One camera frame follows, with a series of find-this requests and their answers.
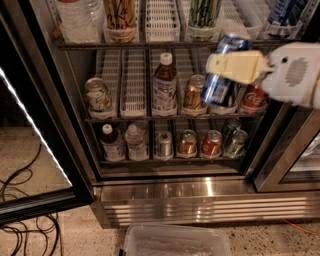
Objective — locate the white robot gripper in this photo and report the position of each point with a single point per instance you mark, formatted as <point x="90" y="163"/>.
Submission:
<point x="289" y="75"/>

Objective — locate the blue pepsi can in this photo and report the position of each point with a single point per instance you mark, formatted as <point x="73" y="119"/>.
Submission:
<point x="218" y="88"/>

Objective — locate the red coca cola can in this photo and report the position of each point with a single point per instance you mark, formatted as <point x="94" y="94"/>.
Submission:
<point x="253" y="97"/>

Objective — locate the green can bottom behind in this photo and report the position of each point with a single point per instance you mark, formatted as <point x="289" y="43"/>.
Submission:
<point x="229" y="126"/>

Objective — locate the gold soda can middle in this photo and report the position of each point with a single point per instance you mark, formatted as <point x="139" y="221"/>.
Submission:
<point x="192" y="94"/>

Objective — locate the green can bottom front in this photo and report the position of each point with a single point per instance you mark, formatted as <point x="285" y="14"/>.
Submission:
<point x="236" y="143"/>

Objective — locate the brown tea bottle middle shelf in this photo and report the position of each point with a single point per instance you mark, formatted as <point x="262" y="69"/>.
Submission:
<point x="164" y="87"/>

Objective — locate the brown tea bottle shelf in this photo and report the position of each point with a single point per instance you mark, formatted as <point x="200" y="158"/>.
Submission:
<point x="112" y="143"/>
<point x="164" y="87"/>

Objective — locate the red can bottom shelf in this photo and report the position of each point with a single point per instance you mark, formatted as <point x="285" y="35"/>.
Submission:
<point x="211" y="146"/>

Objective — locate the gold can bottom shelf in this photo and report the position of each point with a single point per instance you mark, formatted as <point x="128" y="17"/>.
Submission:
<point x="188" y="142"/>

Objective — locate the stainless steel fridge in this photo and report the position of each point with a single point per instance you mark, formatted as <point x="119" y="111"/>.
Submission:
<point x="276" y="176"/>

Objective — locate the silver can bottom shelf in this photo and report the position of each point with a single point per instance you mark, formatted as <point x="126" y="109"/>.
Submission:
<point x="164" y="144"/>

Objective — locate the clear water bottle bottom shelf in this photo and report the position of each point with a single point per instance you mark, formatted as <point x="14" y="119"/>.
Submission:
<point x="136" y="143"/>

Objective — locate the clear water bottle shelf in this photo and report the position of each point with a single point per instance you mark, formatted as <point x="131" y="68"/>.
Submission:
<point x="81" y="20"/>
<point x="136" y="143"/>

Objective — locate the white green can left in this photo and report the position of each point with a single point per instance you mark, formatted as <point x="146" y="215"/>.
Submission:
<point x="97" y="95"/>

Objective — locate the brown tea bottle bottom shelf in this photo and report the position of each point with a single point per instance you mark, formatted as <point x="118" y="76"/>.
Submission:
<point x="112" y="143"/>

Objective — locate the clear water bottle top shelf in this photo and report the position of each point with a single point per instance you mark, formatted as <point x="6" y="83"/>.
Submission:
<point x="81" y="20"/>

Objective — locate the open glass fridge door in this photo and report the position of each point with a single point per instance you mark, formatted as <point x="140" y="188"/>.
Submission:
<point x="45" y="159"/>

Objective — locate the clear plastic bin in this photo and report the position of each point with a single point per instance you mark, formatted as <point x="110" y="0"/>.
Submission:
<point x="174" y="240"/>

